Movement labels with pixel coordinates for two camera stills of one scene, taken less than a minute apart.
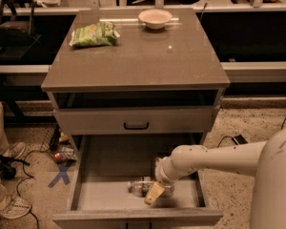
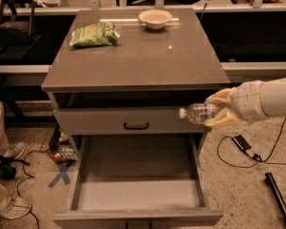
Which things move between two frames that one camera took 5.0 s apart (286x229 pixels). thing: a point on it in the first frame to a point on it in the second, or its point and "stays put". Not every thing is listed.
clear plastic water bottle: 140,187 to 198,113
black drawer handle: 125,127 stays put
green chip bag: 94,34 stays put
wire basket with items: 57,145 stays put
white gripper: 161,172 to 247,101
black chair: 12,37 stays put
